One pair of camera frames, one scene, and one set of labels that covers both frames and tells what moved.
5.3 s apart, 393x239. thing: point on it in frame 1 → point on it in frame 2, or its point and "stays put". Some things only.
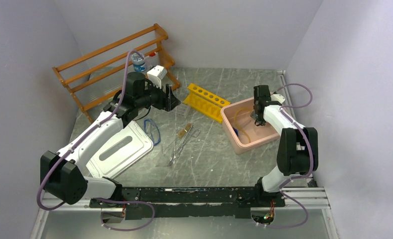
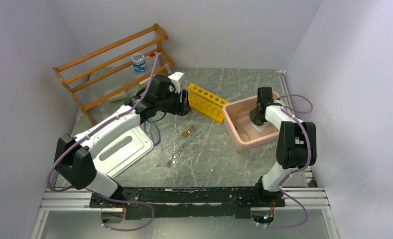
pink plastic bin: [244, 135] stays put
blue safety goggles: [151, 129] stays put
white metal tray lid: [115, 152] stays put
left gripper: [167, 101] → [182, 108]
